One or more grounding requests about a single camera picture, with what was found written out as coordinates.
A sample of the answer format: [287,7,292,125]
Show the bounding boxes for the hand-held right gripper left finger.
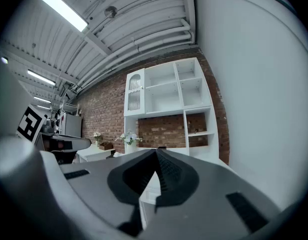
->
[59,148,157,239]

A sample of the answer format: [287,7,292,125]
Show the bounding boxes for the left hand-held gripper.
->
[15,103,92,165]

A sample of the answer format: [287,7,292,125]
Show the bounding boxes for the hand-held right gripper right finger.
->
[143,147,282,240]

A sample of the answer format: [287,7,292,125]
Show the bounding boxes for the black tissue box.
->
[106,150,124,160]

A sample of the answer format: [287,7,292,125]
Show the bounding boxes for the white side table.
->
[76,143,116,164]

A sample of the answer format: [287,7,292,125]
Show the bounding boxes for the white flowers in small vase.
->
[93,131,103,148]

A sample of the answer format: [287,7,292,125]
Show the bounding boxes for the grey metal cabinet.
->
[64,113,83,138]

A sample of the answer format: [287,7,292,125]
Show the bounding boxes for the brown wooden organizer box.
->
[98,141,114,151]

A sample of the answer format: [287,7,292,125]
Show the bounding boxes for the blue white flower bouquet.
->
[115,130,143,146]

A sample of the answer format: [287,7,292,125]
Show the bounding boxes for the white ribbed vase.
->
[125,142,138,155]

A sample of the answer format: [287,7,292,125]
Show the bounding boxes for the ceiling tube light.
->
[27,69,56,86]
[37,0,89,33]
[33,96,52,105]

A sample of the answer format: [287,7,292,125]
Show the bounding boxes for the white shelf cabinet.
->
[123,57,220,165]

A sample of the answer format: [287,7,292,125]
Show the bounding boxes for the white ceiling pipe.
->
[73,32,195,95]
[75,18,195,90]

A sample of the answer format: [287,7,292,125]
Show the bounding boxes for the round ceiling fixture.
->
[104,5,118,19]

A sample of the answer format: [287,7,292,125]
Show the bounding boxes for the white wire rack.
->
[59,101,81,116]

